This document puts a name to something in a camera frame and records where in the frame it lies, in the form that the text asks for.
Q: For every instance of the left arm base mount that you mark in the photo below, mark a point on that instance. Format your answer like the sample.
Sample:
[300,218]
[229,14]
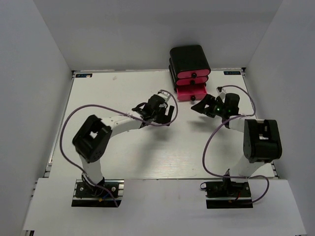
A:
[83,196]

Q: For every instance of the logo sticker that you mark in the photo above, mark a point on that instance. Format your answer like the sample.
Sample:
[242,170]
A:
[84,75]
[232,73]

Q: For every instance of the left logo sticker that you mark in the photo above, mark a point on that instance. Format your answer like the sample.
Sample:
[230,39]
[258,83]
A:
[84,75]

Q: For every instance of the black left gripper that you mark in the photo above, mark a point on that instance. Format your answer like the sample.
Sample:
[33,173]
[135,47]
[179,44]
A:
[165,119]

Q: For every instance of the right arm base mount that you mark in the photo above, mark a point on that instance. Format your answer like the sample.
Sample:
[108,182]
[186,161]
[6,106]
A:
[227,194]

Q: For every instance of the pink top drawer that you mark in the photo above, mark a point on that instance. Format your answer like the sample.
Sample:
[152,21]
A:
[193,73]

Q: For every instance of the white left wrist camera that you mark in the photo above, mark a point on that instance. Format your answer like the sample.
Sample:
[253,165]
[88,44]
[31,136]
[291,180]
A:
[165,95]

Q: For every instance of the black drawer cabinet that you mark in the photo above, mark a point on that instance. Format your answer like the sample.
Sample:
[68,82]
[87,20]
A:
[185,58]

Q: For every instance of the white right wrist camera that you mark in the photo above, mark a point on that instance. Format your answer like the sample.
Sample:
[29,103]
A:
[221,92]

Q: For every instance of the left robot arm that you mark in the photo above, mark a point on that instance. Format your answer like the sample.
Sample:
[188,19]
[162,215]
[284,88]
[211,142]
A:
[91,140]

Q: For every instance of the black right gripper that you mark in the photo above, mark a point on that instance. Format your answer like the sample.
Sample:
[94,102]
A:
[209,100]

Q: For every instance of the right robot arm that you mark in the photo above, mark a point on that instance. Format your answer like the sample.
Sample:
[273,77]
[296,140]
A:
[261,137]

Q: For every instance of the right logo sticker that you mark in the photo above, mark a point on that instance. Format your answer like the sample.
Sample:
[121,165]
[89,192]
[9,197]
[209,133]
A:
[232,73]

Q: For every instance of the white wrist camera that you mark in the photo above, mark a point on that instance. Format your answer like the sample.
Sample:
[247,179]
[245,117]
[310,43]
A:
[165,95]
[221,92]

